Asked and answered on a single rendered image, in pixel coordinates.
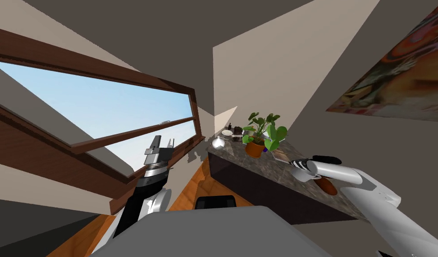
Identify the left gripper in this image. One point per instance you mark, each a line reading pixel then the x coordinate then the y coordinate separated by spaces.
pixel 159 156

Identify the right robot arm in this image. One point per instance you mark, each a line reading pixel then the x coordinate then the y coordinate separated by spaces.
pixel 379 210

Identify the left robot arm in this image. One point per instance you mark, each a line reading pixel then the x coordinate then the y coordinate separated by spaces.
pixel 142 200

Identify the white plate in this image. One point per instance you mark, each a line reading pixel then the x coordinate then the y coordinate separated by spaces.
pixel 227 132

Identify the brown framed window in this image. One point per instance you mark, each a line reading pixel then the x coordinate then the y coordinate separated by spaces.
pixel 97 103

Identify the green plant in orange pot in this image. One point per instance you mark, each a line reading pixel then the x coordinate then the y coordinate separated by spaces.
pixel 257 142

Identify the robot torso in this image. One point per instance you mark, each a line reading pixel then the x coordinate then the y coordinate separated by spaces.
pixel 212 232

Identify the dark counter cabinet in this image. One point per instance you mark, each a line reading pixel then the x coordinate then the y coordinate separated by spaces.
pixel 261 191

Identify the brown flat board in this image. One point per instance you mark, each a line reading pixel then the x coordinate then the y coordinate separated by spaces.
pixel 281 155

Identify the white mug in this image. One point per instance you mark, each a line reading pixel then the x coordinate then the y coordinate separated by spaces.
pixel 301 175

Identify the brown bread loaf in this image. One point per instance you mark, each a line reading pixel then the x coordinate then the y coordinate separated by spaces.
pixel 327 186

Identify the colourful wall painting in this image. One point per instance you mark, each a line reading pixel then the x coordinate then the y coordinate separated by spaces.
pixel 404 78

